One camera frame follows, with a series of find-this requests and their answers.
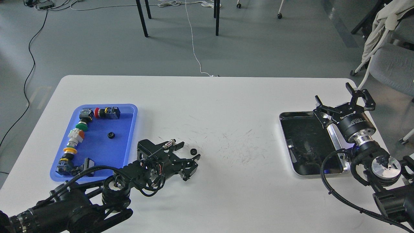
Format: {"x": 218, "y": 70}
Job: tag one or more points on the small black gear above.
{"x": 111, "y": 135}
{"x": 193, "y": 151}

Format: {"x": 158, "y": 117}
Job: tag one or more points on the green push button switch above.
{"x": 85, "y": 116}

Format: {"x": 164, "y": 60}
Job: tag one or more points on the beige cloth on chair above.
{"x": 394, "y": 11}

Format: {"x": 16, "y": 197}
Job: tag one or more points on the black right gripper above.
{"x": 350, "y": 118}

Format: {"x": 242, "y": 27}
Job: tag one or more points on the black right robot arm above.
{"x": 371, "y": 165}

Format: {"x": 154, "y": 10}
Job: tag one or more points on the silver metal tray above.
{"x": 308, "y": 143}

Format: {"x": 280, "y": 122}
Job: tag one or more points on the black table leg right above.
{"x": 216, "y": 12}

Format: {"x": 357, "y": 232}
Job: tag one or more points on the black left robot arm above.
{"x": 98, "y": 198}

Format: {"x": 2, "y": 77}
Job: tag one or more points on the yellow push button switch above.
{"x": 65, "y": 165}

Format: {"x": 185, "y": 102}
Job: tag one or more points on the black contact block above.
{"x": 88, "y": 163}

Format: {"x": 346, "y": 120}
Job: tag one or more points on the white orange selector switch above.
{"x": 75, "y": 136}

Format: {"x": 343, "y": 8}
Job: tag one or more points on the red push button switch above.
{"x": 107, "y": 112}

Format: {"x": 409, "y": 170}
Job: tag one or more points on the black table leg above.
{"x": 216, "y": 12}
{"x": 141, "y": 15}

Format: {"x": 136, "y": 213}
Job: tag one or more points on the blue plastic tray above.
{"x": 96, "y": 145}

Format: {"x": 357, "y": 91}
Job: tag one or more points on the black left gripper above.
{"x": 148, "y": 171}

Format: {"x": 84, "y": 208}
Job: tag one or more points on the grey office chair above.
{"x": 390, "y": 64}

